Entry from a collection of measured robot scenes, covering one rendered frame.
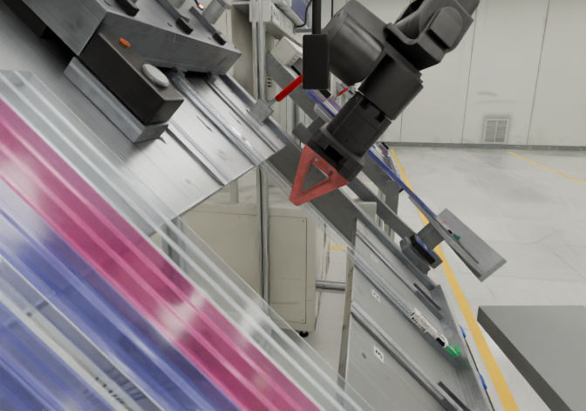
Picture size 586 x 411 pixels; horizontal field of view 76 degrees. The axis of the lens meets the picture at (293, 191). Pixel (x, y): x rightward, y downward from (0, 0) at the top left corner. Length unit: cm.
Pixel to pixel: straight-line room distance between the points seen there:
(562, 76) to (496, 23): 157
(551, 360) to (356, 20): 69
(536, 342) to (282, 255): 99
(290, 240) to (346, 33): 123
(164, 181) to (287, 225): 125
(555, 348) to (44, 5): 92
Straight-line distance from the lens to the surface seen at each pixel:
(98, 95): 35
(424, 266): 73
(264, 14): 145
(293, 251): 158
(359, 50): 42
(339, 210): 68
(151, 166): 32
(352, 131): 43
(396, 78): 43
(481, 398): 53
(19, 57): 36
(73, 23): 38
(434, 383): 48
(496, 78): 842
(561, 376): 85
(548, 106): 875
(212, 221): 164
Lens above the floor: 107
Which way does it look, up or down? 15 degrees down
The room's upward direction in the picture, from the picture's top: straight up
